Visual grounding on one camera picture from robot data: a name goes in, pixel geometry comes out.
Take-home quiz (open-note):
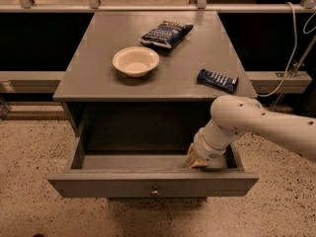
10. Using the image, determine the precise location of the grey drawer cabinet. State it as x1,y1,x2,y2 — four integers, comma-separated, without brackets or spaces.
52,10,258,202

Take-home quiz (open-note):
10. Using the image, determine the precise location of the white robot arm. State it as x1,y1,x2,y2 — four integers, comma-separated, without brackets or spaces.
184,95,316,169

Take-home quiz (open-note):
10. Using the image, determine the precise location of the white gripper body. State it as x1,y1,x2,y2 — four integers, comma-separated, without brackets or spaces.
193,118,245,168

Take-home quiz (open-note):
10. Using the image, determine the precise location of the grey top drawer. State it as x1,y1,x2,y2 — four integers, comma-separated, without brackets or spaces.
46,106,261,199

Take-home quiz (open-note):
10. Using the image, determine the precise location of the metal railing frame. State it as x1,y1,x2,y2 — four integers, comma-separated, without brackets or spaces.
0,0,316,96

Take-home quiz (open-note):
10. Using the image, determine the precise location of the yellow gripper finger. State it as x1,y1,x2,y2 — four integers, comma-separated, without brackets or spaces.
183,144,208,169

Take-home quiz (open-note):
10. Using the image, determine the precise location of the blue snack bar wrapper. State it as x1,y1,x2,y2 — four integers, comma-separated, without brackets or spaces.
197,69,239,94

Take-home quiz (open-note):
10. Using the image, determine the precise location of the white cable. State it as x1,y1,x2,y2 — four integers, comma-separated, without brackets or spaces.
256,1,316,99

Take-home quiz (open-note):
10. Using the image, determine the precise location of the dark blue chip bag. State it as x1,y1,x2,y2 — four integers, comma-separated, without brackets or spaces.
139,21,194,49

